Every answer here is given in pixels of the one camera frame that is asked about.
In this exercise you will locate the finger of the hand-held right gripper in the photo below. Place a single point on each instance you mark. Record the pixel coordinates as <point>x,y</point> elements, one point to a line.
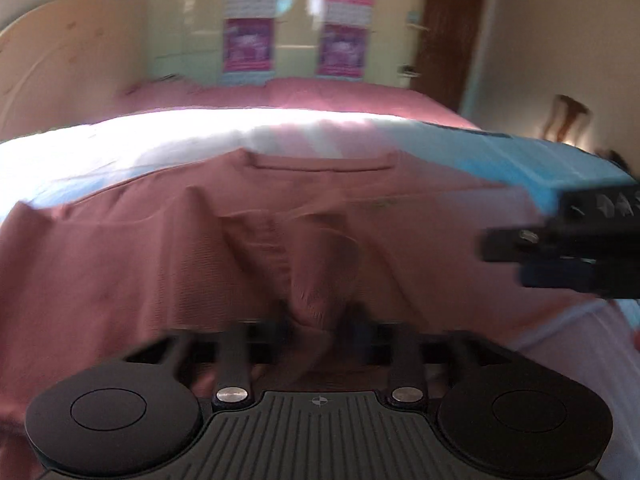
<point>515,245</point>
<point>555,275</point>

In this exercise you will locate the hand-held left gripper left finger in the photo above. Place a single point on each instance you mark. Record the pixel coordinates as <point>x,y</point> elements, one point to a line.
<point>232,360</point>

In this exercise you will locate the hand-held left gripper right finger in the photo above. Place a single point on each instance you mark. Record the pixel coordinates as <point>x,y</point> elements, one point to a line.
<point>407,360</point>

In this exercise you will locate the pink shirt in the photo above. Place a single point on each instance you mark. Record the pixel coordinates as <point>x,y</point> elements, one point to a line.
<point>150,260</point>

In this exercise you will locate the wooden chair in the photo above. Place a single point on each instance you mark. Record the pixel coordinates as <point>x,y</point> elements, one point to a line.
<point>567,120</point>

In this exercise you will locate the pink folded quilt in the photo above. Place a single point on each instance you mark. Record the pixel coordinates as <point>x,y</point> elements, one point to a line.
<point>360,100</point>

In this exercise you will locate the brown wooden door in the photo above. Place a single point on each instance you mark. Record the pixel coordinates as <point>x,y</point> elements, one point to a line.
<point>450,35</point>

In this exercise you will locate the blue patterned bed sheet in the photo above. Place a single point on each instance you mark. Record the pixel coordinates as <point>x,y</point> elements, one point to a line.
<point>150,135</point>

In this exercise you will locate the white corner shelf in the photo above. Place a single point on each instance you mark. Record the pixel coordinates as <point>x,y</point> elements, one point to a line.
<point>415,25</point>

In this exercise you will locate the pink pillow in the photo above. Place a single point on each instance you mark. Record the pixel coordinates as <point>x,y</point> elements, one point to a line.
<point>200,95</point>

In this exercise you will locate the cream glossy wardrobe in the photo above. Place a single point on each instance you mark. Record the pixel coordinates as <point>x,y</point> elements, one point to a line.
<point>300,50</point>

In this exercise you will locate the cream wooden headboard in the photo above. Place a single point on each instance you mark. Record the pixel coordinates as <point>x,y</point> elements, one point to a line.
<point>65,60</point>

